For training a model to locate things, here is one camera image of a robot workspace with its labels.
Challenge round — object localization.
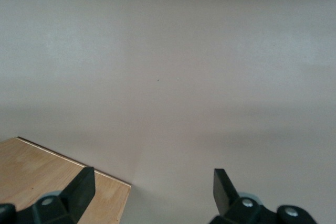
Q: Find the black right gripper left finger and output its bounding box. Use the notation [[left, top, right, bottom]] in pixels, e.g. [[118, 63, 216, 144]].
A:
[[0, 166, 96, 224]]

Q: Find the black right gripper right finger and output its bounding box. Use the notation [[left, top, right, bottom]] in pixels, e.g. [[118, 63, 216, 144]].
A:
[[208, 168, 318, 224]]

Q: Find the light wooden cabinet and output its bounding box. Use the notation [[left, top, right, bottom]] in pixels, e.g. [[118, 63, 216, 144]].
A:
[[0, 136, 132, 224]]

